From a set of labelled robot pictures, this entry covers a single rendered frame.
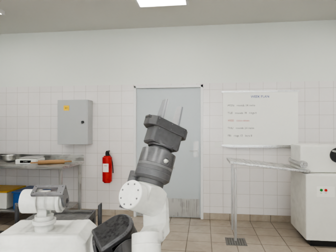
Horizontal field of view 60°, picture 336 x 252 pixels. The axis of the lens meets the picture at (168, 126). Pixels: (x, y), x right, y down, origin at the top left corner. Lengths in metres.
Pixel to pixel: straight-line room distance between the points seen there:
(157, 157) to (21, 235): 0.43
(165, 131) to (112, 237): 0.33
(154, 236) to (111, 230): 0.22
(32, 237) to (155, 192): 0.37
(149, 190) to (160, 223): 0.09
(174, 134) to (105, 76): 4.17
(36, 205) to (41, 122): 4.41
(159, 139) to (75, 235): 0.35
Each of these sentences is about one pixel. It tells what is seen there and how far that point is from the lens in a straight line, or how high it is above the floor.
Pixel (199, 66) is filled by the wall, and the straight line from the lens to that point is 4.64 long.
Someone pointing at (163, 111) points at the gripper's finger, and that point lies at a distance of 0.74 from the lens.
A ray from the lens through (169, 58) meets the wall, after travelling 4.70.
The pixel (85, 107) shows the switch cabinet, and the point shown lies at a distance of 4.72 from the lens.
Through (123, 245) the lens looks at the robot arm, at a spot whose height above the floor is 1.09.
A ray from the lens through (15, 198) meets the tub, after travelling 4.83.
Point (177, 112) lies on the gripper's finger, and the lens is 0.78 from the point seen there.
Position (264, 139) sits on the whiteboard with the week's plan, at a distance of 4.61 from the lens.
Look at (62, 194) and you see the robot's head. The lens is 0.86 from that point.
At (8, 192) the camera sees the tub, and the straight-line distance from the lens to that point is 4.96.
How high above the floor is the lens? 1.40
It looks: level
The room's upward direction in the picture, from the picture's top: straight up
